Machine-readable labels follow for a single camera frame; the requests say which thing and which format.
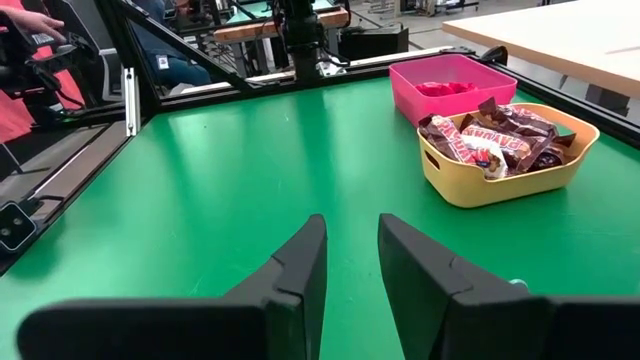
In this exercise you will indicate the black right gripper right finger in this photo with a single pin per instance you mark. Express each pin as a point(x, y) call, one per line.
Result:
point(475, 325)

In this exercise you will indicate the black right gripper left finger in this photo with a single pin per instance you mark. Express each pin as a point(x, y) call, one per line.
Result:
point(200, 330)

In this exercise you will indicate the white PayDay bar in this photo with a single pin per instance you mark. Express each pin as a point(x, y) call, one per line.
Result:
point(492, 150)

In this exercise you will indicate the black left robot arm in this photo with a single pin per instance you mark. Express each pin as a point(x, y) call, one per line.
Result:
point(302, 40)

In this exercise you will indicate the green table mat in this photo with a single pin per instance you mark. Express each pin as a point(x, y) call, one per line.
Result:
point(225, 175)

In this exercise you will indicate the red plastic bin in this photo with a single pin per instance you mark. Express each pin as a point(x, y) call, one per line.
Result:
point(450, 107)

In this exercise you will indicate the person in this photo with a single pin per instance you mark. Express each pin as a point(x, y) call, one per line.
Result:
point(15, 110)
point(172, 65)

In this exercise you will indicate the peach wooden desk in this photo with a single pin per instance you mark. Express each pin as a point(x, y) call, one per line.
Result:
point(550, 35)

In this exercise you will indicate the black equipment box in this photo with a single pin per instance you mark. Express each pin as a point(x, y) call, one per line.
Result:
point(372, 42)

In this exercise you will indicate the wooden background table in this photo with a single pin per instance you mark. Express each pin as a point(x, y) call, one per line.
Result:
point(250, 30)

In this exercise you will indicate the person's hand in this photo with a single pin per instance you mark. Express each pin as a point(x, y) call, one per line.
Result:
point(32, 22)

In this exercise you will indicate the black table-level camera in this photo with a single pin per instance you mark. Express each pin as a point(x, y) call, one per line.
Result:
point(15, 227)

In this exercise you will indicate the black metal table frame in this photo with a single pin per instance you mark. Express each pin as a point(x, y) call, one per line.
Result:
point(200, 95)

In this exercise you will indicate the aluminium frame bar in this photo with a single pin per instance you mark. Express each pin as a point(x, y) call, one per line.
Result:
point(400, 55)
point(130, 102)

